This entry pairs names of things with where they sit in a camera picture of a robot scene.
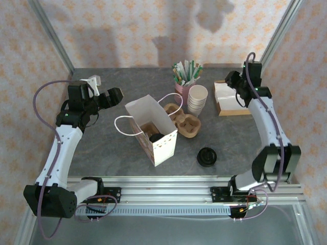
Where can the aluminium frame leg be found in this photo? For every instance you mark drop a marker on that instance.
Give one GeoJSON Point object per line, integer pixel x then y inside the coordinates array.
{"type": "Point", "coordinates": [305, 227]}
{"type": "Point", "coordinates": [24, 229]}

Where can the stack of white paper cups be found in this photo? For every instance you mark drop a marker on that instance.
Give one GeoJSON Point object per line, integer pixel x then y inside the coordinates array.
{"type": "Point", "coordinates": [198, 93]}

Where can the brown cardboard napkin box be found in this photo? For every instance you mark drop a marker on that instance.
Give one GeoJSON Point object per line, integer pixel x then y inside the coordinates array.
{"type": "Point", "coordinates": [232, 112]}

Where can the stack of white napkins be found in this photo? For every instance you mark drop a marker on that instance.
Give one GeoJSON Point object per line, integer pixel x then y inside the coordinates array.
{"type": "Point", "coordinates": [224, 98]}

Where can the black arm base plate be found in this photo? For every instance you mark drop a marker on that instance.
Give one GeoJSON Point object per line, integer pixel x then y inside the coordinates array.
{"type": "Point", "coordinates": [219, 194]}
{"type": "Point", "coordinates": [112, 194]}

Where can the pink cylindrical holder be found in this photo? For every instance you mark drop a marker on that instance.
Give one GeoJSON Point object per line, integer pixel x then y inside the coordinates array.
{"type": "Point", "coordinates": [182, 91]}

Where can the aluminium frame rail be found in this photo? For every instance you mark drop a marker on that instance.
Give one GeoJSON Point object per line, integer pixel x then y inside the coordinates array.
{"type": "Point", "coordinates": [163, 191]}

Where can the stack of cardboard cup carriers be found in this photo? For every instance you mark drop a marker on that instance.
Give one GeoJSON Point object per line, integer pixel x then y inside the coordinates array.
{"type": "Point", "coordinates": [189, 126]}

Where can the green white stick packet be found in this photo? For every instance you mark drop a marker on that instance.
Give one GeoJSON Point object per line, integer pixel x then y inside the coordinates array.
{"type": "Point", "coordinates": [183, 70]}
{"type": "Point", "coordinates": [197, 72]}
{"type": "Point", "coordinates": [190, 69]}
{"type": "Point", "coordinates": [176, 71]}

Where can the white paper gift bag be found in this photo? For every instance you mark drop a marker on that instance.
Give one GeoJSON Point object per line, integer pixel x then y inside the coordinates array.
{"type": "Point", "coordinates": [164, 150]}

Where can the black plastic cup lid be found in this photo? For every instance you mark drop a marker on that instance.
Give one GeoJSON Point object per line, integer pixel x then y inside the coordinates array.
{"type": "Point", "coordinates": [156, 137]}

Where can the stack of black cup lids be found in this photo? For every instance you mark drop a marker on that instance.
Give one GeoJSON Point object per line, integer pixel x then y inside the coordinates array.
{"type": "Point", "coordinates": [207, 157]}

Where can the brown stick packet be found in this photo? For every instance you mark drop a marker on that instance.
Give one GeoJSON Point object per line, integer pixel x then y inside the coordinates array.
{"type": "Point", "coordinates": [179, 79]}

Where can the aluminium frame post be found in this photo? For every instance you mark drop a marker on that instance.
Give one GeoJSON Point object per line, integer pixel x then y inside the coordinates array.
{"type": "Point", "coordinates": [51, 33]}
{"type": "Point", "coordinates": [278, 33]}

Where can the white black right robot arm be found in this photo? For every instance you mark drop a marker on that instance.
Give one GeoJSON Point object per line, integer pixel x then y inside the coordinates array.
{"type": "Point", "coordinates": [265, 122]}

